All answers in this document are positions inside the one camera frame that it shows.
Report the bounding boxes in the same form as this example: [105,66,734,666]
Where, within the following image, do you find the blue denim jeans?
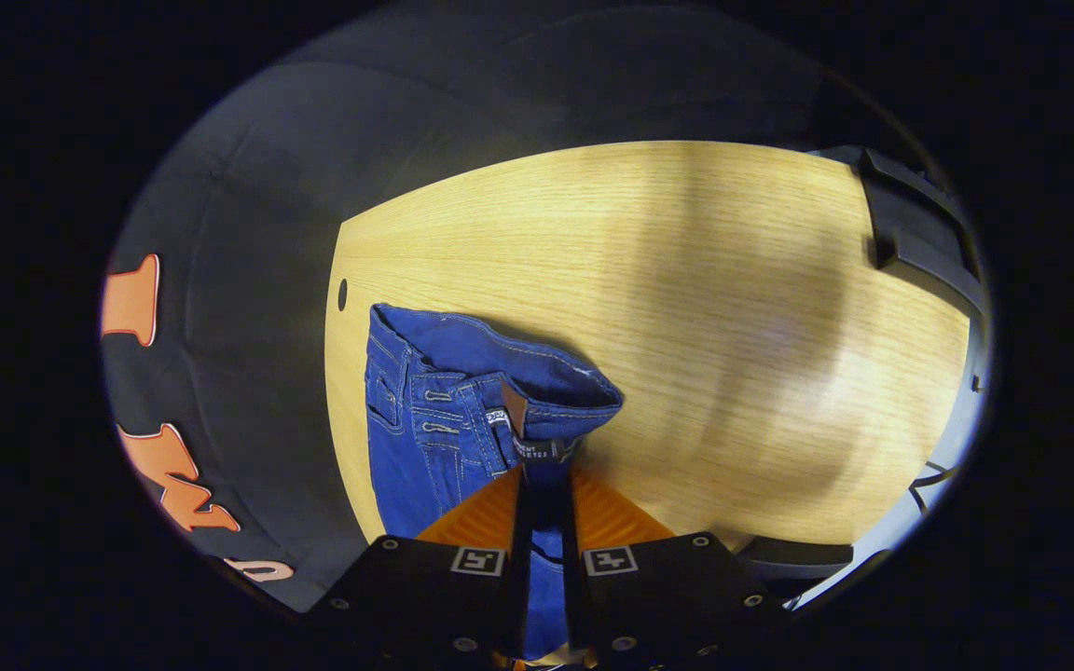
[365,303,626,663]

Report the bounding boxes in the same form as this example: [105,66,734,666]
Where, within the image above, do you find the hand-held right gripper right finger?
[560,465,786,670]

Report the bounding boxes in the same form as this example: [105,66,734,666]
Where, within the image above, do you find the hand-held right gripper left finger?
[309,465,529,671]

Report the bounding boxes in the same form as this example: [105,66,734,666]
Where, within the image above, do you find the black chair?
[807,144,990,320]

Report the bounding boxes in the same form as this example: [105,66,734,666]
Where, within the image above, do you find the black backdrop cloth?
[99,5,874,616]

